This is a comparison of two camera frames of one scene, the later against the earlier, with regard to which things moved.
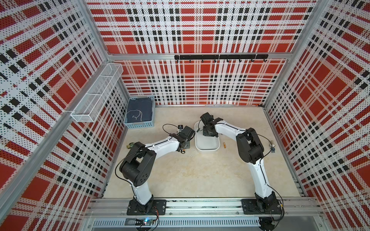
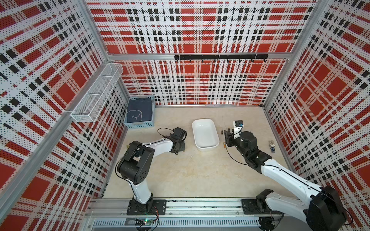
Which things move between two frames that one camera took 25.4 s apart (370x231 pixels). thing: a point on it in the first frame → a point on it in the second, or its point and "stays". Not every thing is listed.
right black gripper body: x=205 y=132 → x=232 y=142
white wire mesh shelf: x=89 y=108 stays
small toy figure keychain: x=272 y=146 stays
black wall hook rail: x=222 y=57 stays
